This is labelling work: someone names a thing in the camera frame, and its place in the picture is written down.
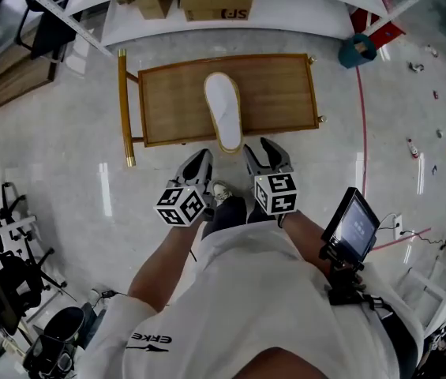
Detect large cardboard box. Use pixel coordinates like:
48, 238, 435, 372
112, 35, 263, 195
178, 0, 256, 22

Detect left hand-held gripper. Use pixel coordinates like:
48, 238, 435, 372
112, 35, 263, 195
153, 148, 215, 228

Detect teal waste bin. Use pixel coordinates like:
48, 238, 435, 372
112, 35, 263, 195
338, 33, 378, 69

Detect white red-capped bottle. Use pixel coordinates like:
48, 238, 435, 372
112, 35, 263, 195
406, 137, 422, 159

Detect white slipper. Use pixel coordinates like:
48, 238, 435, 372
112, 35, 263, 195
203, 71, 244, 154

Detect white table frame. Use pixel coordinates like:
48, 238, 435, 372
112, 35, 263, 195
395, 246, 446, 341

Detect person's right forearm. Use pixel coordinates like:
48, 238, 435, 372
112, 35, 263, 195
283, 211, 335, 278

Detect wooden rattan cart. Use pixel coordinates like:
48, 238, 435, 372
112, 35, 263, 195
118, 49, 328, 168

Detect red box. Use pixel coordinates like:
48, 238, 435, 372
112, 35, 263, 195
350, 0, 407, 49

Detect person's white t-shirt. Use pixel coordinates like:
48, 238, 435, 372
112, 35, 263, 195
77, 221, 425, 379

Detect person's grey sneaker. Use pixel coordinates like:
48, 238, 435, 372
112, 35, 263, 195
211, 179, 242, 207

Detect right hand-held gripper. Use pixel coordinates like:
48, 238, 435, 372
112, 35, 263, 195
242, 137, 299, 216

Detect person's dark trousers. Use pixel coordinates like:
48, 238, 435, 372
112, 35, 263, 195
201, 195, 285, 241

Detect black charger cable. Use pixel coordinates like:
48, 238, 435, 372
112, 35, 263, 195
91, 287, 128, 300

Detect white shelf unit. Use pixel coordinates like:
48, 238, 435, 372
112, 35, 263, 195
64, 0, 392, 47

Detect person's left forearm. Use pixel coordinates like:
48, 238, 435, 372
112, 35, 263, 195
127, 221, 204, 312

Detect grey metal rack frame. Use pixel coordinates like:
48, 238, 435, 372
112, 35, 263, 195
7, 0, 114, 58

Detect wooden board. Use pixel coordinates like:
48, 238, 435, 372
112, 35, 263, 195
0, 25, 58, 118

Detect black monitor screen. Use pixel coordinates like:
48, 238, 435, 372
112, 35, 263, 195
320, 186, 381, 266

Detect black monitor mount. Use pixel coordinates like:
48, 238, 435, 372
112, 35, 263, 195
318, 246, 389, 311

